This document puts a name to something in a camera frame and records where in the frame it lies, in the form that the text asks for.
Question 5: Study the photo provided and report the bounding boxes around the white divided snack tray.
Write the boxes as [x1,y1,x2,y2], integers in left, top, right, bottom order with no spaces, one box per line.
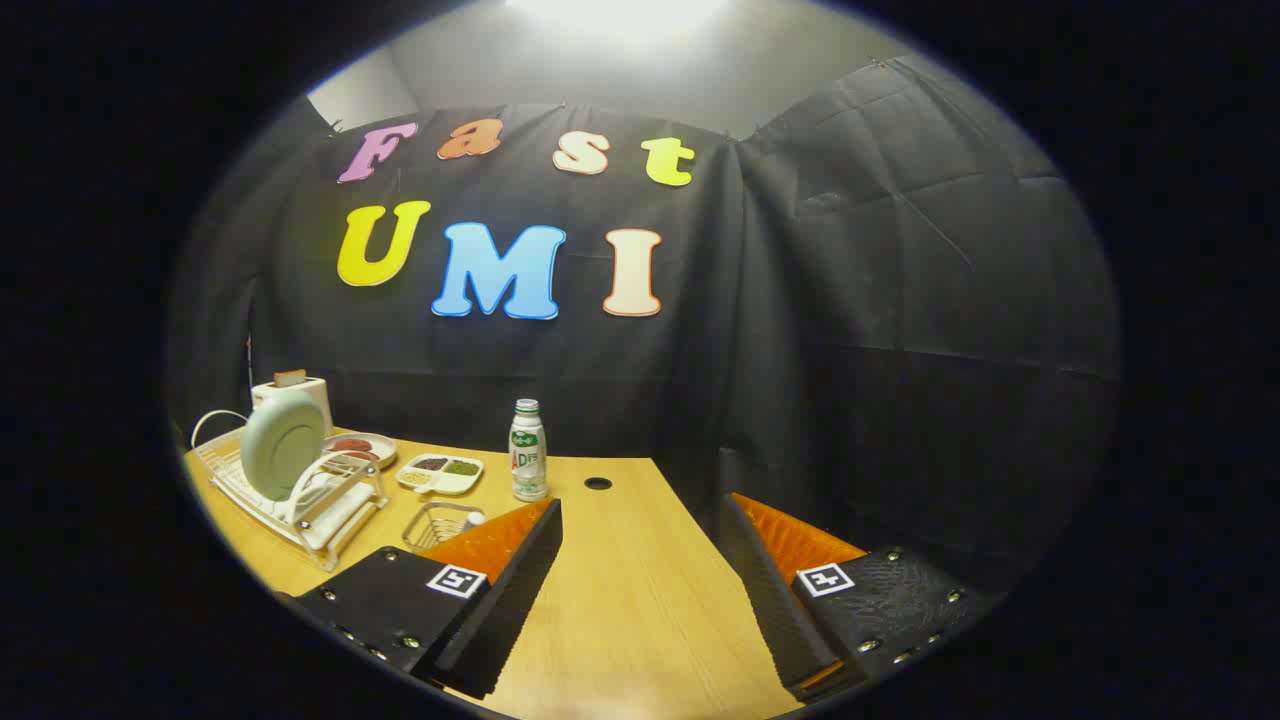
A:
[396,453,485,497]

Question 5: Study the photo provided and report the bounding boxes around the round beige plate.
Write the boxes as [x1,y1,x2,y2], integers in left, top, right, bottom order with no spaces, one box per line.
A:
[322,432,399,471]

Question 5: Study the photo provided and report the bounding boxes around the black backdrop cloth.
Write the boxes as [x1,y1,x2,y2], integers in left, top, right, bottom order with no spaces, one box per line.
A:
[165,55,1121,601]

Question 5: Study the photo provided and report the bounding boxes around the white bottle green label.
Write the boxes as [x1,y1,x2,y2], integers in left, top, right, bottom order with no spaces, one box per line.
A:
[509,398,549,503]

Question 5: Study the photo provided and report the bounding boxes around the silver wire basket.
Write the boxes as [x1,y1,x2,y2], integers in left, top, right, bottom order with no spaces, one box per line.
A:
[402,500,488,554]

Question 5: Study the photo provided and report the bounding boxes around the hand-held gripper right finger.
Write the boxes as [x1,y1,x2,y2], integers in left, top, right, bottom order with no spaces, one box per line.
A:
[716,492,1001,704]

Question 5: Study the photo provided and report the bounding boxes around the light green plate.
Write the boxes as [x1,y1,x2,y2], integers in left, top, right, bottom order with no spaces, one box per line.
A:
[240,390,328,503]

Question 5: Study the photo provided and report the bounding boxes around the white wire dish rack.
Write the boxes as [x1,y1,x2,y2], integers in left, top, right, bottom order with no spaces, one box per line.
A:
[190,408,391,573]

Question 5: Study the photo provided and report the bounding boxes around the white toaster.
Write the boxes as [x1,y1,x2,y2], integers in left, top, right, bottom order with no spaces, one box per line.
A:
[250,376,333,441]

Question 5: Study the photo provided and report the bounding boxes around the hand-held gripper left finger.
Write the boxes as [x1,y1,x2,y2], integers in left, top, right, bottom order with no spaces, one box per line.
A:
[275,497,564,701]

